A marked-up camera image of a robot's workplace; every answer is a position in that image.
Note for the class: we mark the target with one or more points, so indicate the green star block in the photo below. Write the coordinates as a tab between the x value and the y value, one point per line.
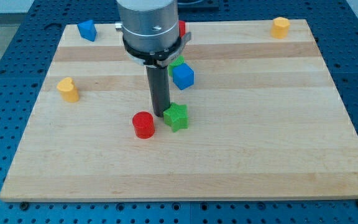
176	117

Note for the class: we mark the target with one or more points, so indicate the silver robot arm cylinder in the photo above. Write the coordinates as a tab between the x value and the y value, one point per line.
149	25

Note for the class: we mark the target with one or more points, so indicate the red block behind arm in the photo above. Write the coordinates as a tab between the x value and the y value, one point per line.
182	28

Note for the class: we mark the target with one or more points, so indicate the blue cube block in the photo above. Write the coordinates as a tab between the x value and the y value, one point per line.
183	76

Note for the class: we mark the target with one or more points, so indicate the red cylinder block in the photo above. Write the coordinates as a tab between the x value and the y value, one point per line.
143	123

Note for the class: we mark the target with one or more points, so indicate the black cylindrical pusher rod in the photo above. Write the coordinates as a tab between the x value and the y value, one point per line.
159	89

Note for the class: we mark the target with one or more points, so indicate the green block behind cube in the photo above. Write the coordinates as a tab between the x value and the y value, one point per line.
180	60

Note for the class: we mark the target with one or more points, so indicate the wooden board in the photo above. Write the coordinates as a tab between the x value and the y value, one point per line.
266	122

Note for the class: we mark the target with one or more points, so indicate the yellow heart block left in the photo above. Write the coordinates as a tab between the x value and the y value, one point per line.
68	91

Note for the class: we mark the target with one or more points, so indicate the yellow heart block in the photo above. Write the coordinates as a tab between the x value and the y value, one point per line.
280	27
68	91

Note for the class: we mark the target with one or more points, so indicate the blue triangle block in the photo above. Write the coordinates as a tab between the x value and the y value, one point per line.
87	30

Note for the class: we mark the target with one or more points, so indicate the yellow heart block right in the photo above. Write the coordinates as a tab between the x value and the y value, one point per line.
280	27

